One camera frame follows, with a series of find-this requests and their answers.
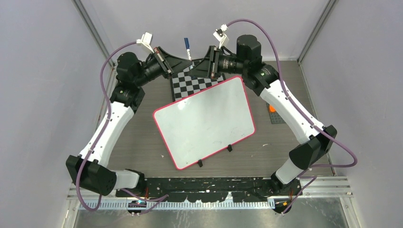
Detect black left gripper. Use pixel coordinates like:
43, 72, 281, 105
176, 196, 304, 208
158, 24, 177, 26
135, 47, 192, 87

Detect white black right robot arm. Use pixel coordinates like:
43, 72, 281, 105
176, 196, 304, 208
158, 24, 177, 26
185, 35, 337, 195

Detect blue capped whiteboard marker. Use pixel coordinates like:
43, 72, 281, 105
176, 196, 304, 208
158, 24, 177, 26
184, 38, 192, 60

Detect grey studded building baseplate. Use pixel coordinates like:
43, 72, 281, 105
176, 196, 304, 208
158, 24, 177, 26
267, 103, 286, 124

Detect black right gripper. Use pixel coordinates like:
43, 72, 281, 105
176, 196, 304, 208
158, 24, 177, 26
187, 46, 247, 80

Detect black mounting base plate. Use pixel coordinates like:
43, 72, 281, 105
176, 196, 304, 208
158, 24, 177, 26
116, 177, 301, 203

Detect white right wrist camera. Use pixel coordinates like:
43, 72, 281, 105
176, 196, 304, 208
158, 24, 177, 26
213, 24, 229, 48

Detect orange curved track piece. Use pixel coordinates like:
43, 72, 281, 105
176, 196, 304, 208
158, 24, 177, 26
269, 105, 276, 113

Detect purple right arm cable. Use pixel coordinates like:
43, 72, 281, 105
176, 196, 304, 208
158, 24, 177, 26
225, 18, 358, 216

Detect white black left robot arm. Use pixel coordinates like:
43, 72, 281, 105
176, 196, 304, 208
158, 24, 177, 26
66, 47, 192, 197

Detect pink framed whiteboard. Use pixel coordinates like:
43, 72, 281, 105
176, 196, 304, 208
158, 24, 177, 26
153, 76, 256, 170

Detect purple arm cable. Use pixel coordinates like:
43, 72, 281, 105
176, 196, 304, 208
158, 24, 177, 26
225, 18, 358, 216
76, 41, 169, 215

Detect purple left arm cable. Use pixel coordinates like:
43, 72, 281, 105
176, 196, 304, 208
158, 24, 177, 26
76, 41, 169, 215

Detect black white chessboard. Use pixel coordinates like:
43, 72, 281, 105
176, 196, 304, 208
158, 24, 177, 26
170, 69, 226, 102

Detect slotted aluminium rail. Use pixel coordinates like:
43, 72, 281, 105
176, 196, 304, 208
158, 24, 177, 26
98, 199, 275, 210

